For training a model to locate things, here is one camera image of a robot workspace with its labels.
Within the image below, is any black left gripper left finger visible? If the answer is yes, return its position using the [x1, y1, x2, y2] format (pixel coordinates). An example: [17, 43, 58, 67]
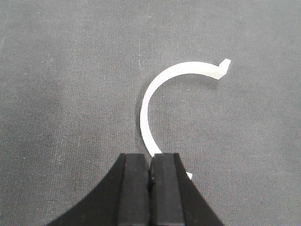
[50, 153, 149, 226]

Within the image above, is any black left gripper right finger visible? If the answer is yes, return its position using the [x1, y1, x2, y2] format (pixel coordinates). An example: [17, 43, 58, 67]
[150, 153, 224, 226]

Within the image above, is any white half-ring pipe clamp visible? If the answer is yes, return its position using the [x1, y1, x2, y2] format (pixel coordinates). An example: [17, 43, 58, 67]
[139, 58, 231, 181]

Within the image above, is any black fabric table mat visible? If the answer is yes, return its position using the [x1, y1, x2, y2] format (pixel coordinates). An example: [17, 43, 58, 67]
[0, 0, 301, 226]

